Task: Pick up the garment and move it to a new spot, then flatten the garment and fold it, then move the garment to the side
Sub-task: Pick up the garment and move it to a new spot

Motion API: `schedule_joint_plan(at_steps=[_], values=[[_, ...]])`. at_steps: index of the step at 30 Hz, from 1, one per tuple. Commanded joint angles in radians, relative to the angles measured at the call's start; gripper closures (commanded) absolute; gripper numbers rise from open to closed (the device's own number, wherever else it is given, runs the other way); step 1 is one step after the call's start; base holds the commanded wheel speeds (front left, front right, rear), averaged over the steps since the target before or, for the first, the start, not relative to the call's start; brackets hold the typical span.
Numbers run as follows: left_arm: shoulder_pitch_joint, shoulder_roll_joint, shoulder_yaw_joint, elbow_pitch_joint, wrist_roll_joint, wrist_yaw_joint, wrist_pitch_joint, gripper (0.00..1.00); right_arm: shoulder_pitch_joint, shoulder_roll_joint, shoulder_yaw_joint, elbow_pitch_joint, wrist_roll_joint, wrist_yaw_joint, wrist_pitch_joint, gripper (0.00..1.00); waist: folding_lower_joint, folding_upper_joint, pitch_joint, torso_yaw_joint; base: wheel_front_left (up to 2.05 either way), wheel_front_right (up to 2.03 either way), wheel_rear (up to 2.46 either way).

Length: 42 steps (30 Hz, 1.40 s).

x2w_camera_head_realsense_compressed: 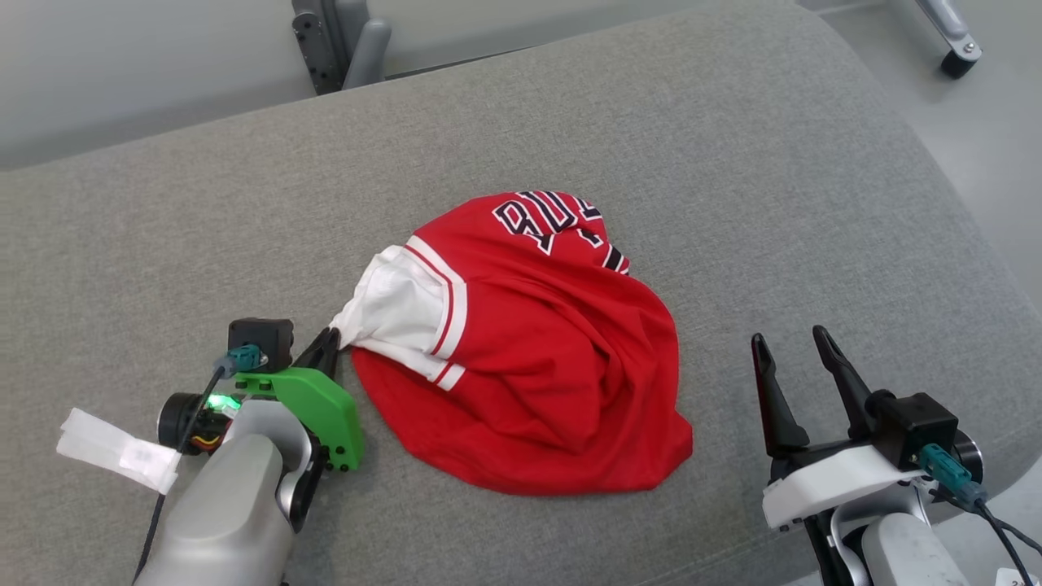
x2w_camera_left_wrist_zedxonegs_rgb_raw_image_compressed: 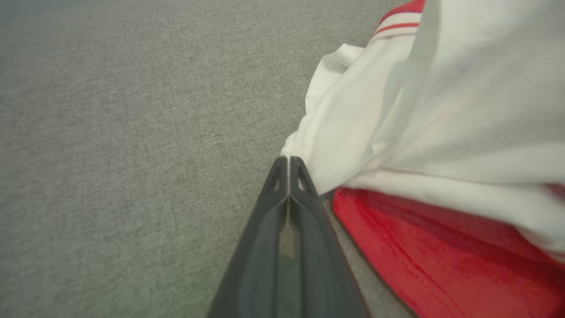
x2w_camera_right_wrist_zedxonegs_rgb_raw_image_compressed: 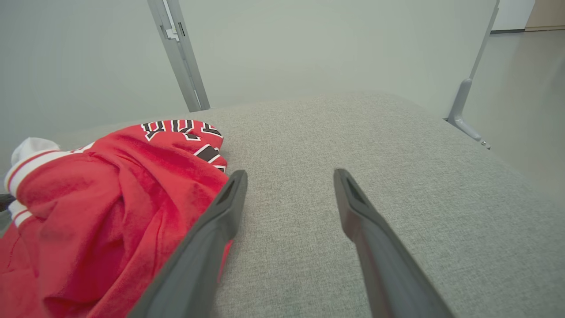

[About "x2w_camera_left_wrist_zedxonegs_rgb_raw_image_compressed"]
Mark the red white basketball jersey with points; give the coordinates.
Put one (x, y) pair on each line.
(441, 110)

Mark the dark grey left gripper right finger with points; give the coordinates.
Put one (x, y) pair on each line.
(322, 265)

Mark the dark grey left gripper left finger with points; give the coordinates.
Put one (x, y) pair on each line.
(256, 265)

